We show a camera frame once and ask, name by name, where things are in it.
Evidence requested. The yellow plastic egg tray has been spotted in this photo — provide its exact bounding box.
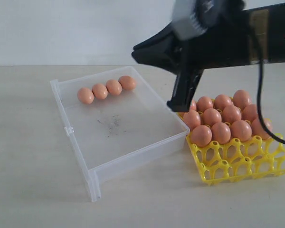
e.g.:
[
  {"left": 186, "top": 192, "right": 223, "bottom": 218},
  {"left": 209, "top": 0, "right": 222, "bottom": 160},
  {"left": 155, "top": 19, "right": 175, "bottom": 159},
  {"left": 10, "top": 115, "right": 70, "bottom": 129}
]
[{"left": 177, "top": 97, "right": 285, "bottom": 187}]

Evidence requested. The clear plastic tray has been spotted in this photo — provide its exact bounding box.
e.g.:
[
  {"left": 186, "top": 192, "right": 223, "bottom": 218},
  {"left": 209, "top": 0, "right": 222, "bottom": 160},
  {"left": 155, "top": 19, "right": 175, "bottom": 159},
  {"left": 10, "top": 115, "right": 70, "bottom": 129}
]
[{"left": 50, "top": 66, "right": 189, "bottom": 202}]

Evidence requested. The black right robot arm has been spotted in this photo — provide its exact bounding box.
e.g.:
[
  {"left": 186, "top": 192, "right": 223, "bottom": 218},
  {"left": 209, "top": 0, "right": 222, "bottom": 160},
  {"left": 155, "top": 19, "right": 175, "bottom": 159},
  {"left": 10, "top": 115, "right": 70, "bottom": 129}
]
[{"left": 132, "top": 0, "right": 285, "bottom": 112}]

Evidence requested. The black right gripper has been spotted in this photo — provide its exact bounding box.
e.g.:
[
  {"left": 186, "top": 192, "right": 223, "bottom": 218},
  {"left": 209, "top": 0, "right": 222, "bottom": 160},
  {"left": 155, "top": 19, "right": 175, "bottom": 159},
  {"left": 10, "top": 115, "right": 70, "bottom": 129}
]
[{"left": 131, "top": 0, "right": 250, "bottom": 112}]

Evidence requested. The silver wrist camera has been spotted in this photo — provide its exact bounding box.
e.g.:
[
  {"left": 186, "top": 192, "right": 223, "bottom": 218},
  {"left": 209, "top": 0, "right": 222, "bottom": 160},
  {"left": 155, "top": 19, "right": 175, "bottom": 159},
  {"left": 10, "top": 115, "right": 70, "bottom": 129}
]
[{"left": 171, "top": 0, "right": 243, "bottom": 41}]

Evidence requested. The black camera cable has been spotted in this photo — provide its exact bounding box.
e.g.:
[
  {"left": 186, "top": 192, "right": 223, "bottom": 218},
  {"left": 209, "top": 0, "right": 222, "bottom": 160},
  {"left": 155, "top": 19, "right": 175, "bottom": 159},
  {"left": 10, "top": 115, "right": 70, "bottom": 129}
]
[{"left": 248, "top": 14, "right": 285, "bottom": 147}]

